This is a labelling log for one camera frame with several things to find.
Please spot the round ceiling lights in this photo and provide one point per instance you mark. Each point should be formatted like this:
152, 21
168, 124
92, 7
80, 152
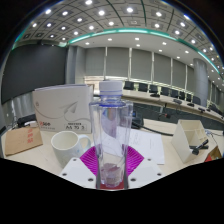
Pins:
101, 12

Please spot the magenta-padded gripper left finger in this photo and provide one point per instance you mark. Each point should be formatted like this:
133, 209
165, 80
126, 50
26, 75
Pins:
89, 160

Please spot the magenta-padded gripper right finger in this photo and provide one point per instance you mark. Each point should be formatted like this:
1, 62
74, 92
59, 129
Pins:
135, 160

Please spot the brown cardboard envelope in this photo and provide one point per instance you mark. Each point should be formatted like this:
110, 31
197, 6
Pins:
21, 140

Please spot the white printed paper sheet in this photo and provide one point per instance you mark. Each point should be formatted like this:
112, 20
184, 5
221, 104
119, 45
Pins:
146, 145

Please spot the black hand tool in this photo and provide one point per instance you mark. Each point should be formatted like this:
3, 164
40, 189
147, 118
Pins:
200, 146

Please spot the clear plastic water bottle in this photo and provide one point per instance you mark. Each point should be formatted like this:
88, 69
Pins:
111, 133

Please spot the black power adapter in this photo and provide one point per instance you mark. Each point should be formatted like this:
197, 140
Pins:
26, 120

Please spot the row of black office chairs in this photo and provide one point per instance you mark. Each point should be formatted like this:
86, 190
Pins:
143, 87

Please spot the cream open cardboard box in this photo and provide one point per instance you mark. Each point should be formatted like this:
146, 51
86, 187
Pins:
182, 141

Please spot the black desk phone console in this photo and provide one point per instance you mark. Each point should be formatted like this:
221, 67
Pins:
137, 122

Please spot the long curved conference desk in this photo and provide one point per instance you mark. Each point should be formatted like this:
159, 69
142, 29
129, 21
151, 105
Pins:
146, 98

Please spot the black desk microphone units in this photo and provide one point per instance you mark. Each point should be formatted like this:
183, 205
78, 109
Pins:
155, 95

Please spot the white ceramic mug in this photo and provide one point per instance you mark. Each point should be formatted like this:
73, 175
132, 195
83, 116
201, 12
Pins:
66, 146

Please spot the white copy paper box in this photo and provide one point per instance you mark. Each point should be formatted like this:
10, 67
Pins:
63, 106

